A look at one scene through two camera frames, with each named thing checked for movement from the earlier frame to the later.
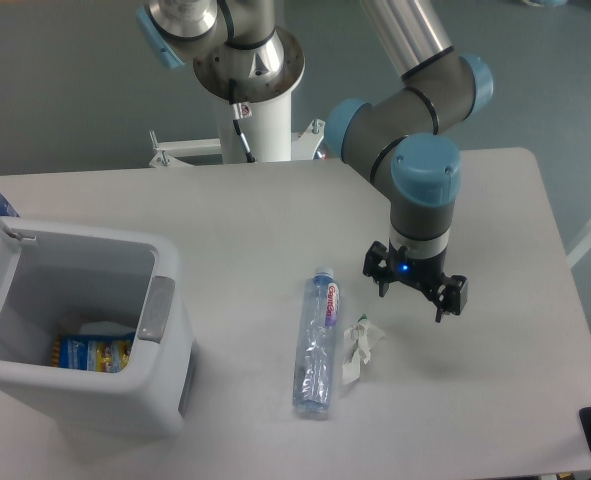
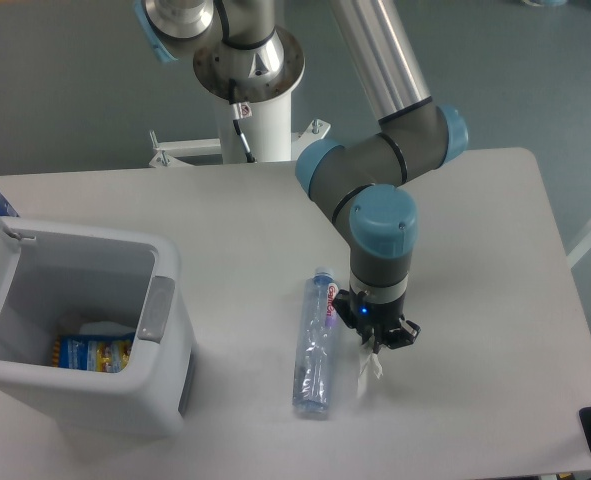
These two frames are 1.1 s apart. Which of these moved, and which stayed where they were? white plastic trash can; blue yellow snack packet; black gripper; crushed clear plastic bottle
Moved: black gripper
Stayed: blue yellow snack packet; white plastic trash can; crushed clear plastic bottle
